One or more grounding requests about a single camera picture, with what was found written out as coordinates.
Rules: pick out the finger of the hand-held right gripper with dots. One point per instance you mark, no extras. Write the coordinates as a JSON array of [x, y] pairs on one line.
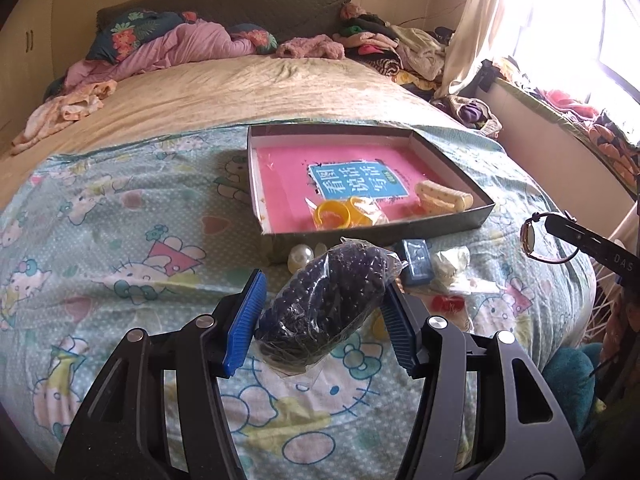
[[595, 245]]

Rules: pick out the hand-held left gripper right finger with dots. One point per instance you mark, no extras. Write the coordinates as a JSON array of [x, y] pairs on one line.
[[400, 335]]

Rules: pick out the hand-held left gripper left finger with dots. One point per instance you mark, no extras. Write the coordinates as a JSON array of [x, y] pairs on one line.
[[245, 320]]

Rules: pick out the blue plastic case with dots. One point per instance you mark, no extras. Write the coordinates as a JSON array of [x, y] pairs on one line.
[[417, 262]]

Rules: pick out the clear bag of dark beads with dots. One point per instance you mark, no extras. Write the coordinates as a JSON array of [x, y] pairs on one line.
[[320, 300]]

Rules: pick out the pearl jewelry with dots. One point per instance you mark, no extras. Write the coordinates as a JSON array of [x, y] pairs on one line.
[[300, 257]]

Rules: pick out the pale trinket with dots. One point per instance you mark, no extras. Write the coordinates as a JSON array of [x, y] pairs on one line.
[[450, 265]]

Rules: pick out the shallow cardboard box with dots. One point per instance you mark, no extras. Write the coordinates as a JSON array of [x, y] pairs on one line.
[[450, 222]]

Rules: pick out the red hair clip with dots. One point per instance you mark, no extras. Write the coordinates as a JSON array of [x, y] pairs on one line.
[[447, 305]]

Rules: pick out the yellow bangle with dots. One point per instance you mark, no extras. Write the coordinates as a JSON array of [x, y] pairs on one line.
[[320, 210]]

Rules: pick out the teal plush cloth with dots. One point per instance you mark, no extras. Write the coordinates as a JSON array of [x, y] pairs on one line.
[[570, 380]]

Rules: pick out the cream hair clip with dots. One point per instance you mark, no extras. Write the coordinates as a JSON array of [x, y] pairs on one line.
[[442, 197]]

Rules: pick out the pink book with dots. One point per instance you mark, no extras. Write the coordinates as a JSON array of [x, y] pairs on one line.
[[285, 180]]

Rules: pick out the clothes on window sill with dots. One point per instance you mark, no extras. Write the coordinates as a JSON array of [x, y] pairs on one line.
[[565, 100]]

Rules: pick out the cartoon cat printed blanket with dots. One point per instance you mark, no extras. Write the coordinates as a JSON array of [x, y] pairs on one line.
[[125, 220]]

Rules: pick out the basket of clothes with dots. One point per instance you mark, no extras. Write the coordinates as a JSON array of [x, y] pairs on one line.
[[472, 112]]

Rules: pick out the beige bed sheet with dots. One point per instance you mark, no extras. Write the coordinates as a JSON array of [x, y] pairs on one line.
[[225, 90]]

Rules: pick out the cream curtain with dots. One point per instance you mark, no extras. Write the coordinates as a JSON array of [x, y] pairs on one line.
[[475, 25]]

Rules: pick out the pile of clothes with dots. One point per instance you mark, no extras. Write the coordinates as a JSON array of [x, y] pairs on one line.
[[400, 50]]

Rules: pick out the peach garment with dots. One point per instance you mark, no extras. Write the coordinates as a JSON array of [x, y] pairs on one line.
[[65, 110]]

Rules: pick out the pink fluffy garment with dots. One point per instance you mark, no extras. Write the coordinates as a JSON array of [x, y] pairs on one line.
[[310, 47]]

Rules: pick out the pink quilt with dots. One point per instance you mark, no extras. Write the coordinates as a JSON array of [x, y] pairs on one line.
[[190, 45]]

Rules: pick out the dark floral pillow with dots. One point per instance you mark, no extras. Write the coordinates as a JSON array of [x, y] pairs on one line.
[[130, 30]]

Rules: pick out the grey quilted headboard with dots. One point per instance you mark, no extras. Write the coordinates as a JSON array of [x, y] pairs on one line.
[[225, 5]]

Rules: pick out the cream wardrobe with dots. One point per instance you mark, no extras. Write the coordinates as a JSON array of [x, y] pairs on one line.
[[20, 60]]

